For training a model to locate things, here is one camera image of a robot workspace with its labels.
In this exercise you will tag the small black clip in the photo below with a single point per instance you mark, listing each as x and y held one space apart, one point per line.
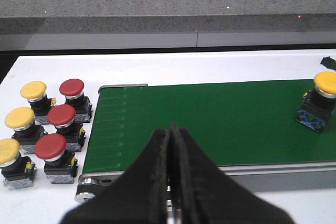
329 63

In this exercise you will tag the green conveyor belt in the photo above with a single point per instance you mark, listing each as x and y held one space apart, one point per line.
248 129

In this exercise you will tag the red push button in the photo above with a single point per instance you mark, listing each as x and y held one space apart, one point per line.
62 117
61 165
73 91

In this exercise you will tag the yellow mushroom push button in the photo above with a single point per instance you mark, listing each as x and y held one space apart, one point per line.
318 103

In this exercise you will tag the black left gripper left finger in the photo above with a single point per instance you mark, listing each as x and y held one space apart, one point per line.
137 196

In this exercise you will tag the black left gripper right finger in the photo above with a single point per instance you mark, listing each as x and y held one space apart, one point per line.
202 193

